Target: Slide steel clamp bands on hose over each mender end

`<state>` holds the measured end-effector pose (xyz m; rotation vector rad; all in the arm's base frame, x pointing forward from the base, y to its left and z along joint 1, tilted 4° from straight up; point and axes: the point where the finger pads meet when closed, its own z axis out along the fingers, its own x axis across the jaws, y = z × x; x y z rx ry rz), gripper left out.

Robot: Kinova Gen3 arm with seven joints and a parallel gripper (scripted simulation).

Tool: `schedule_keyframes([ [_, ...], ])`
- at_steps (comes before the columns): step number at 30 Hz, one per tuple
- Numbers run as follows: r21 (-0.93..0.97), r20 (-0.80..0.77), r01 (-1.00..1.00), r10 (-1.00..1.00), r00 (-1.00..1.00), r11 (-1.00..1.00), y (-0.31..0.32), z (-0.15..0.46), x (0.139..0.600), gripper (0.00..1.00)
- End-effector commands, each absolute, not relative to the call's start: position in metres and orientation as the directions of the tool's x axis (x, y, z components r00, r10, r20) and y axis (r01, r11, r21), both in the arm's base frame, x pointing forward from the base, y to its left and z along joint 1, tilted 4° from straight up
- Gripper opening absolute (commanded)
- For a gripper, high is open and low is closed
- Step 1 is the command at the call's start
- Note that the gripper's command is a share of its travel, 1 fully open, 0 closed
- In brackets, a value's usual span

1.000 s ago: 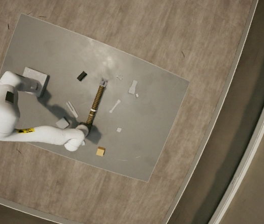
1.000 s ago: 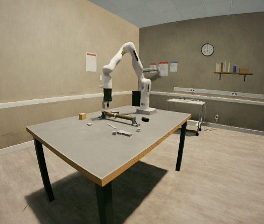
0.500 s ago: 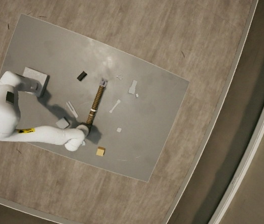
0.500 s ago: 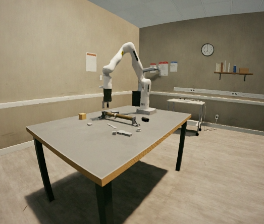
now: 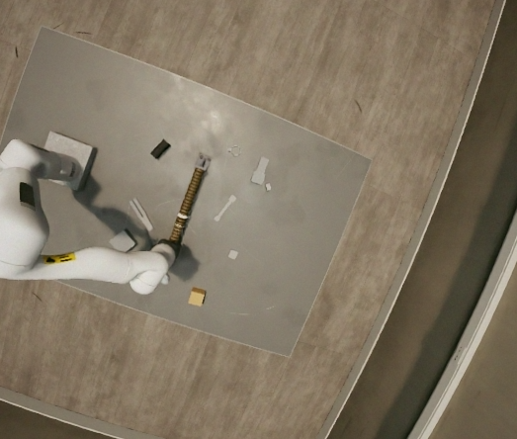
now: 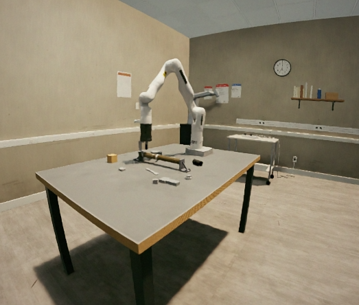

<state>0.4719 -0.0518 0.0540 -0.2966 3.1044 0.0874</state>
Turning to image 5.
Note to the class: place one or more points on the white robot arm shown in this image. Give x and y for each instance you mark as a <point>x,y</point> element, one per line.
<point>24,229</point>

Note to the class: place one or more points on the tan cardboard box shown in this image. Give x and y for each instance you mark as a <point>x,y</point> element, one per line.
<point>197,296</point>

